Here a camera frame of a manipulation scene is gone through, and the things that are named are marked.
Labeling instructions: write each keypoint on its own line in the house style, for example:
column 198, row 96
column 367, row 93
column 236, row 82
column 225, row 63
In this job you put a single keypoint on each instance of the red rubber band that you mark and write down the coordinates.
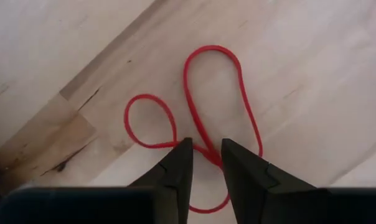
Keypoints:
column 213, row 47

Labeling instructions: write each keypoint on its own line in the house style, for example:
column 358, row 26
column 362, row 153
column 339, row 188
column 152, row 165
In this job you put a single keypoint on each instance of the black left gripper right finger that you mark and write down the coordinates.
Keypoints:
column 253, row 193

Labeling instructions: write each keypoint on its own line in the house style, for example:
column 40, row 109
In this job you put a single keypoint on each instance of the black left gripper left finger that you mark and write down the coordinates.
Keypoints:
column 169, row 193

